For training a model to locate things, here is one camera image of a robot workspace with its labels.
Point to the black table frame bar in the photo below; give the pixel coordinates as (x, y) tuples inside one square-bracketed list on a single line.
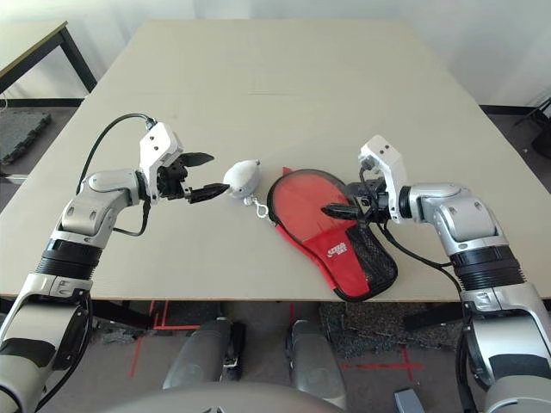
[(430, 320)]

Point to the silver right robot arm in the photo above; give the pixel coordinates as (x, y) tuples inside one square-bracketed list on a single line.
[(456, 215)]

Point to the black-framed side table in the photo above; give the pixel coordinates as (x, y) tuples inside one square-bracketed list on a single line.
[(79, 64)]

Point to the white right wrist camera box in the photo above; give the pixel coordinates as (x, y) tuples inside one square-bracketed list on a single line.
[(387, 163)]

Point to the dark foam floor tile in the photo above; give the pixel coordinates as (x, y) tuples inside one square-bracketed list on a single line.
[(21, 137)]

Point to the grey robot left leg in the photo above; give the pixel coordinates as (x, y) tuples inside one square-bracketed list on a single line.
[(193, 353)]

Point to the black chair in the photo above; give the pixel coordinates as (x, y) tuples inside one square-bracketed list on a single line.
[(543, 137)]

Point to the red black paddle case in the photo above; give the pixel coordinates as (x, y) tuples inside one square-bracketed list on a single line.
[(340, 258)]

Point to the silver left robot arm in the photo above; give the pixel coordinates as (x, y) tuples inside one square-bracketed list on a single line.
[(103, 185)]

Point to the grey robot leg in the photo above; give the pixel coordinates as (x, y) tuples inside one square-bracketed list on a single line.
[(193, 353), (314, 361)]

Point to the speckled grey floor mat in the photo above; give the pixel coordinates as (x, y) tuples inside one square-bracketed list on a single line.
[(366, 331), (118, 336)]

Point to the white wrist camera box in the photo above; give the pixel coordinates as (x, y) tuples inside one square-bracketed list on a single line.
[(157, 146), (387, 163)]

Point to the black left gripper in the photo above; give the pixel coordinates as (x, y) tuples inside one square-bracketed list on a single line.
[(170, 180)]

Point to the red tape cross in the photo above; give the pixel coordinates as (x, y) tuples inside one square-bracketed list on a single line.
[(406, 365)]

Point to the grey robot torso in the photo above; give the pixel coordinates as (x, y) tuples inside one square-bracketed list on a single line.
[(215, 402)]

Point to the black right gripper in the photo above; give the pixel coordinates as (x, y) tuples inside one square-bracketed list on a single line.
[(374, 195)]

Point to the red ping-pong paddle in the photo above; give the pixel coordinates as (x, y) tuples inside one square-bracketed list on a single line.
[(301, 202)]

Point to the small grey box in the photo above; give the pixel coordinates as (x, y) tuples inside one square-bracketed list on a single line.
[(409, 402)]

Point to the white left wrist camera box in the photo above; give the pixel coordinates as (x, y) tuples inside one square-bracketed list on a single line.
[(157, 146)]

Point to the grey robot right leg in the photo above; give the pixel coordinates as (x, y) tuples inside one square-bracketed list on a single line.
[(314, 361)]

